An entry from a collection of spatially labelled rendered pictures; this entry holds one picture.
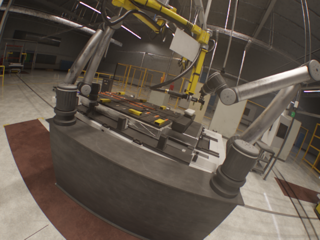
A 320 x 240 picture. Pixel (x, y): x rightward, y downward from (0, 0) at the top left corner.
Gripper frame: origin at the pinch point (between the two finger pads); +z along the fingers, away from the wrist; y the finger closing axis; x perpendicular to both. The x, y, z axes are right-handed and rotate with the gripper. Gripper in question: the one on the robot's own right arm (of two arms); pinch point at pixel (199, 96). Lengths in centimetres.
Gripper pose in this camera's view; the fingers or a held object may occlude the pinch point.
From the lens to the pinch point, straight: 136.1
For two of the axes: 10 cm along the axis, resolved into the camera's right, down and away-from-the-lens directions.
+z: -1.5, 2.2, 9.6
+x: 9.6, 2.5, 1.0
